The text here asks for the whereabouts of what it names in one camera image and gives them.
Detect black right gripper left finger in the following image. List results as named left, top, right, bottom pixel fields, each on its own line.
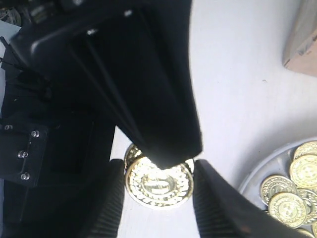
left=86, top=159, right=124, bottom=238

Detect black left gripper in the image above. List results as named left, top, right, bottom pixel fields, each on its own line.
left=0, top=0, right=114, bottom=223

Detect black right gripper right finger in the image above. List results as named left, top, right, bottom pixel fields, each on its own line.
left=193, top=160, right=295, bottom=238

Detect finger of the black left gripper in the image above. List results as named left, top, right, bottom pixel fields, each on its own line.
left=29, top=0, right=202, bottom=168

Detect gold coin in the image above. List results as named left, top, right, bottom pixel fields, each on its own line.
left=260, top=175, right=298, bottom=205
left=289, top=155, right=317, bottom=189
left=124, top=144, right=194, bottom=210
left=293, top=140, right=317, bottom=160
left=268, top=192, right=307, bottom=228

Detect wooden coin box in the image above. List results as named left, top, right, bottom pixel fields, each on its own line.
left=282, top=0, right=317, bottom=77

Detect round metal plate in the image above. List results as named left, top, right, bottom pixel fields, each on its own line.
left=237, top=136, right=317, bottom=238

